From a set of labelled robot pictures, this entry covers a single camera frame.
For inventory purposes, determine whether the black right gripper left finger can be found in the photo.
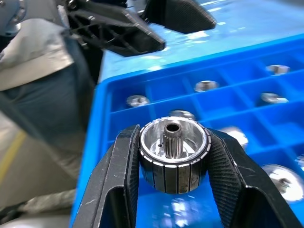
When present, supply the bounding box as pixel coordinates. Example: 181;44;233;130
70;124;141;228

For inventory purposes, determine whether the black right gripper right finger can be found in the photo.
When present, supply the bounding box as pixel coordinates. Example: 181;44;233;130
206;127;304;228

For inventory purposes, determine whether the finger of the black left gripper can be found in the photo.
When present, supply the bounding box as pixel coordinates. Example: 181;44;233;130
67;9;166;58
142;0;217;34

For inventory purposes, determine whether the blue plastic bin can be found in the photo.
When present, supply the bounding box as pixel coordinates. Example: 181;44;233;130
70;33;304;228

